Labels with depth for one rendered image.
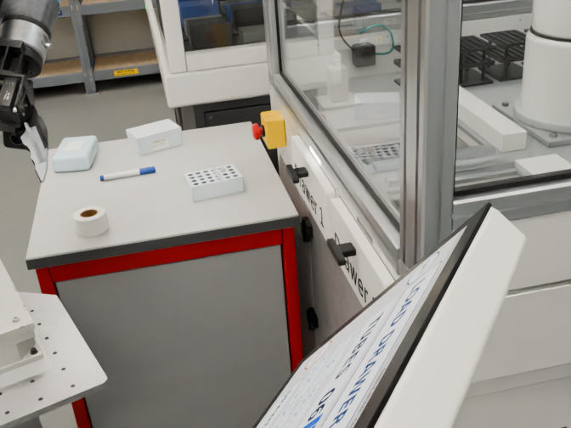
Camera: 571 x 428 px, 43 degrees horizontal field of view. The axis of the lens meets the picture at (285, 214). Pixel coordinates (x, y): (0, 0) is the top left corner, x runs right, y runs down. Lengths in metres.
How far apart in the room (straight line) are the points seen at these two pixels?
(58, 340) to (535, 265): 0.78
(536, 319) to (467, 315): 0.52
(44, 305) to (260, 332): 0.56
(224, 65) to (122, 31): 3.52
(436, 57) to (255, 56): 1.39
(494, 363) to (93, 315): 0.93
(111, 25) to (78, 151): 3.72
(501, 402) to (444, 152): 0.43
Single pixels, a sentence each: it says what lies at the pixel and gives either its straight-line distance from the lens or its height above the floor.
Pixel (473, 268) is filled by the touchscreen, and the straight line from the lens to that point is 0.58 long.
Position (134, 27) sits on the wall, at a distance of 5.65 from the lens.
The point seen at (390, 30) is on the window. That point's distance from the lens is 0.97.
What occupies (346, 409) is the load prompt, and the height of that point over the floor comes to 1.16.
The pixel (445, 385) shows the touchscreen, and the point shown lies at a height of 1.18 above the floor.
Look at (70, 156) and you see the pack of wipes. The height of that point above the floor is 0.80.
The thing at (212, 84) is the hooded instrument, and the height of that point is 0.86.
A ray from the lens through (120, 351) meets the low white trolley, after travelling 1.73.
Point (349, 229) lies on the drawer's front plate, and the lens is 1.17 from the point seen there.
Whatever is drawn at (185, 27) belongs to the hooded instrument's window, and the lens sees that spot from 2.15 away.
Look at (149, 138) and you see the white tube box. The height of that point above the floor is 0.80.
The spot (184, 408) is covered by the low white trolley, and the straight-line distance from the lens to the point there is 1.85.
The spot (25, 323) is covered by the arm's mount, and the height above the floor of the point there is 0.83.
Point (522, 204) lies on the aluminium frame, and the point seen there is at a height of 1.07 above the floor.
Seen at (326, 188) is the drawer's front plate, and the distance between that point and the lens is 1.31.
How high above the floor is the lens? 1.50
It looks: 28 degrees down
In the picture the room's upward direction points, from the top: 4 degrees counter-clockwise
